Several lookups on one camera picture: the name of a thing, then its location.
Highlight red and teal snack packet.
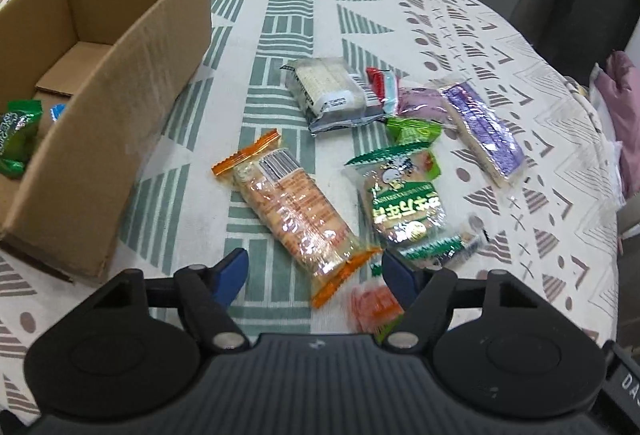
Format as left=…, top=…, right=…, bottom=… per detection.
left=365, top=66, right=408, bottom=113

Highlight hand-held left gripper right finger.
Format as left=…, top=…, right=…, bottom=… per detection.
left=382, top=250, right=548, bottom=352

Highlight shiny green snack packet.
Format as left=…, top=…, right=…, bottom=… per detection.
left=0, top=99, right=43, bottom=178

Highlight brown cardboard box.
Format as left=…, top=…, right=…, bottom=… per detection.
left=0, top=0, right=213, bottom=286

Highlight purple label bar packet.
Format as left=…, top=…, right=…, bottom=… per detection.
left=439, top=80, right=527, bottom=188

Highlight green rice cracker packet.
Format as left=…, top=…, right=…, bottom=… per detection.
left=345, top=142, right=486, bottom=271

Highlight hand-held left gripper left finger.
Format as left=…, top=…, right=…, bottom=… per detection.
left=92, top=247, right=251, bottom=356

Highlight pink cloth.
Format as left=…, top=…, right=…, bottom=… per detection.
left=590, top=50, right=640, bottom=196

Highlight black chair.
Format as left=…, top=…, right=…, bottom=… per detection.
left=462, top=0, right=640, bottom=86

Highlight purple bun packet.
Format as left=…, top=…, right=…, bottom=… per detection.
left=397, top=85, right=453, bottom=126

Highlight orange cracker packet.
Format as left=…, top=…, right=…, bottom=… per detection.
left=211, top=129, right=383, bottom=310

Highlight small green snack packet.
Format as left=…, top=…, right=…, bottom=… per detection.
left=385, top=116, right=445, bottom=181

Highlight clear white cracker packet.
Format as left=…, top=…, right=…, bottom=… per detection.
left=280, top=58, right=388, bottom=136

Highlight small orange snack packet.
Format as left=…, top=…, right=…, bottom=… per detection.
left=349, top=284, right=405, bottom=341

